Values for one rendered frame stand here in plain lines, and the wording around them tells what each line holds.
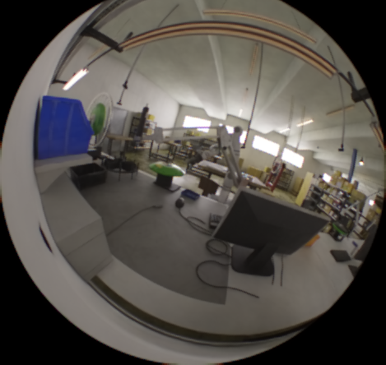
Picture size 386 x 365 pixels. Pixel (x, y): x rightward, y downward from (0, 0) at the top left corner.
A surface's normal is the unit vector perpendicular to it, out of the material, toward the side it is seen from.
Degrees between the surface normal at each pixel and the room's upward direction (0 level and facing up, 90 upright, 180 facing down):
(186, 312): 0
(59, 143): 92
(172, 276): 0
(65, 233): 0
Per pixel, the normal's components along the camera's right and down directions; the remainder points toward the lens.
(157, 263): 0.27, -0.93
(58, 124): 0.91, 0.36
